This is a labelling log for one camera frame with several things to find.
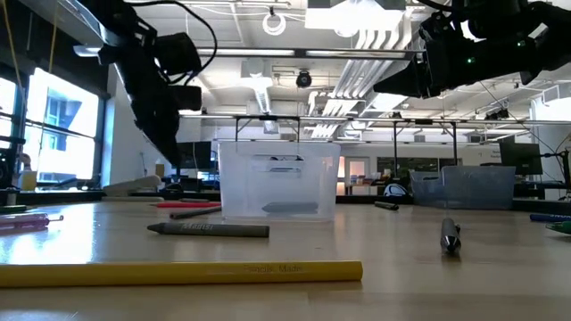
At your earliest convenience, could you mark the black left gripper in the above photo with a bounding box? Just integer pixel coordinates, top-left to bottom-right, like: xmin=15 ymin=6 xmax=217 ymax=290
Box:
xmin=98 ymin=20 xmax=203 ymax=167

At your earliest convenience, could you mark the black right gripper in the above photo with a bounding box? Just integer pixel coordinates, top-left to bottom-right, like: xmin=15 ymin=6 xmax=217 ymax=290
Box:
xmin=373 ymin=12 xmax=496 ymax=98

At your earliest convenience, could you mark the bright red pencil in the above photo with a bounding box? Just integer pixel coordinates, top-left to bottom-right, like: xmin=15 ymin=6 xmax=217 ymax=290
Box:
xmin=150 ymin=201 xmax=223 ymax=210

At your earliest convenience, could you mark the dark brown pencil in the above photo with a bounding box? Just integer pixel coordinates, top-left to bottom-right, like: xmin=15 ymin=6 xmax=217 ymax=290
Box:
xmin=169 ymin=205 xmax=223 ymax=221

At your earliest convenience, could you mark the dark grey printed crayon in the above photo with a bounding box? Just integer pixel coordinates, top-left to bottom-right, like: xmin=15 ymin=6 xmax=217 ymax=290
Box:
xmin=146 ymin=221 xmax=271 ymax=239

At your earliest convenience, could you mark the clear narrow plastic bin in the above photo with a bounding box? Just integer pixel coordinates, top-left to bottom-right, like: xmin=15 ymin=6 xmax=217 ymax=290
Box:
xmin=217 ymin=141 xmax=342 ymax=224

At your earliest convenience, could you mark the yellow pencil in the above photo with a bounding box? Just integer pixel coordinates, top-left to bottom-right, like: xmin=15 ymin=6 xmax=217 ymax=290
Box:
xmin=0 ymin=259 xmax=364 ymax=289

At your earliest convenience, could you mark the pink mechanical pencil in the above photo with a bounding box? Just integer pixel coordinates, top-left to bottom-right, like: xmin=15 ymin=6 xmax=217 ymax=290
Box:
xmin=0 ymin=212 xmax=65 ymax=233

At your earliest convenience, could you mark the bluish purple crayon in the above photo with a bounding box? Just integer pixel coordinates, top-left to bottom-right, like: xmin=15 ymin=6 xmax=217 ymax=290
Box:
xmin=529 ymin=213 xmax=571 ymax=224

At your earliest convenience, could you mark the green pen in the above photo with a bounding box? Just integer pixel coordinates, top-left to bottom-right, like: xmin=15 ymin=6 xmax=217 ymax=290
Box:
xmin=544 ymin=220 xmax=571 ymax=236

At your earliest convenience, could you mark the black computer monitor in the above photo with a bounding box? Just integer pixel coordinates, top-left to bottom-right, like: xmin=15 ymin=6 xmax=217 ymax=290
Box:
xmin=177 ymin=141 xmax=213 ymax=171
xmin=498 ymin=141 xmax=544 ymax=177

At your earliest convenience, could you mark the grey stapler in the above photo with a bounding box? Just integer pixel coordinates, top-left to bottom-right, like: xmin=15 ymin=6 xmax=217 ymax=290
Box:
xmin=101 ymin=174 xmax=166 ymax=203

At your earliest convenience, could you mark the smoky grey plastic bin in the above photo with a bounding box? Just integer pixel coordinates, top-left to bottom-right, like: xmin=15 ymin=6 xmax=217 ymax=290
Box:
xmin=409 ymin=165 xmax=517 ymax=211

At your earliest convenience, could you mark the long ceiling light bar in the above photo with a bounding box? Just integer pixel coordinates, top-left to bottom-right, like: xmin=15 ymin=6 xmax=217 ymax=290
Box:
xmin=73 ymin=44 xmax=423 ymax=62

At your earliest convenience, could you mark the yellow cup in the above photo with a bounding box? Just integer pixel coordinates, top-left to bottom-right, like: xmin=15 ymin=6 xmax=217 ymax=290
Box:
xmin=20 ymin=170 xmax=39 ymax=193

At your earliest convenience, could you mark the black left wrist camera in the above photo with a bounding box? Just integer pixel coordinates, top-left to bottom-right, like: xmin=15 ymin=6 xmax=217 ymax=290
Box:
xmin=153 ymin=31 xmax=203 ymax=76

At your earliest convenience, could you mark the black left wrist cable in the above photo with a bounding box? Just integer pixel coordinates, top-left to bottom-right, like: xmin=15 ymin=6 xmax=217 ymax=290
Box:
xmin=127 ymin=0 xmax=219 ymax=86

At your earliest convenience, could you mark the white cable coil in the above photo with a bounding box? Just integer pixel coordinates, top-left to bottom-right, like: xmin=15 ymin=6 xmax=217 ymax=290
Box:
xmin=261 ymin=12 xmax=288 ymax=37

